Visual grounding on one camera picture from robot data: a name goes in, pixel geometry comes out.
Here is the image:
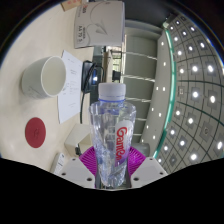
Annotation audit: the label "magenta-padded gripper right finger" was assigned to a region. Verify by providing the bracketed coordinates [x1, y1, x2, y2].
[126, 145, 168, 190]

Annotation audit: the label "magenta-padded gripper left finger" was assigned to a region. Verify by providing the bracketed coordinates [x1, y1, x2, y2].
[59, 145, 98, 190]

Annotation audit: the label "clear plastic water bottle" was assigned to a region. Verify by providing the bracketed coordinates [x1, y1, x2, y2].
[88, 82, 138, 188]

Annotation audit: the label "small white remote control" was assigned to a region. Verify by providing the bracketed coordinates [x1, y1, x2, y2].
[49, 152, 69, 176]

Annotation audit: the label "flat round red coaster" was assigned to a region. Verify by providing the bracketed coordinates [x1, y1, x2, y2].
[24, 116, 47, 149]

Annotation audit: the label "printed white paper sheet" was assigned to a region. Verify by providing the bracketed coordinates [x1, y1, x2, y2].
[57, 49, 84, 125]

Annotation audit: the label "round ceiling lights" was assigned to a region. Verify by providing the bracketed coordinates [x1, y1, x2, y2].
[143, 13, 224, 174]

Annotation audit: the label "white ceramic mug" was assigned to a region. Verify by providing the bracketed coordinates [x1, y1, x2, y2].
[21, 55, 68, 100]

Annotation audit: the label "white copy paper carton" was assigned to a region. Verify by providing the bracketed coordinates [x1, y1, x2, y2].
[73, 0, 127, 50]

